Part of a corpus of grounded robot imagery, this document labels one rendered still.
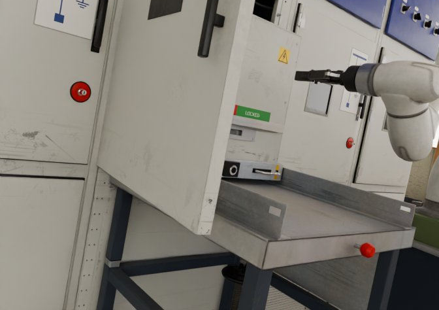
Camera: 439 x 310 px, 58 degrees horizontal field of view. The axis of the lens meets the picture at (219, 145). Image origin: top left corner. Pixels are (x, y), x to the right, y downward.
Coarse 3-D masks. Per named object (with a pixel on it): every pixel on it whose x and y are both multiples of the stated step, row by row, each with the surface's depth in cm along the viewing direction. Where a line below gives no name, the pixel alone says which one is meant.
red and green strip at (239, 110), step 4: (236, 108) 128; (240, 108) 129; (244, 108) 130; (248, 108) 131; (236, 112) 128; (240, 112) 130; (244, 112) 131; (248, 112) 132; (252, 112) 133; (256, 112) 134; (260, 112) 135; (264, 112) 137; (268, 112) 138; (244, 116) 131; (248, 116) 132; (252, 116) 133; (256, 116) 134; (260, 116) 136; (264, 116) 137; (268, 116) 138; (264, 120) 137; (268, 120) 139
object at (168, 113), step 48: (144, 0) 104; (192, 0) 82; (240, 0) 67; (144, 48) 100; (192, 48) 79; (240, 48) 69; (144, 96) 96; (192, 96) 77; (144, 144) 93; (192, 144) 75; (144, 192) 90; (192, 192) 73
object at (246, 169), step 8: (232, 160) 129; (240, 160) 132; (240, 168) 132; (248, 168) 135; (256, 168) 137; (264, 168) 140; (280, 168) 145; (240, 176) 133; (248, 176) 135; (256, 176) 138; (264, 176) 140; (280, 176) 146
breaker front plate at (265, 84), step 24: (264, 24) 130; (264, 48) 131; (288, 48) 139; (264, 72) 133; (288, 72) 141; (240, 96) 128; (264, 96) 135; (288, 96) 143; (240, 144) 132; (264, 144) 139
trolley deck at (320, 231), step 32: (128, 192) 114; (256, 192) 122; (288, 192) 134; (224, 224) 82; (288, 224) 88; (320, 224) 94; (352, 224) 101; (384, 224) 110; (256, 256) 74; (288, 256) 77; (320, 256) 84; (352, 256) 93
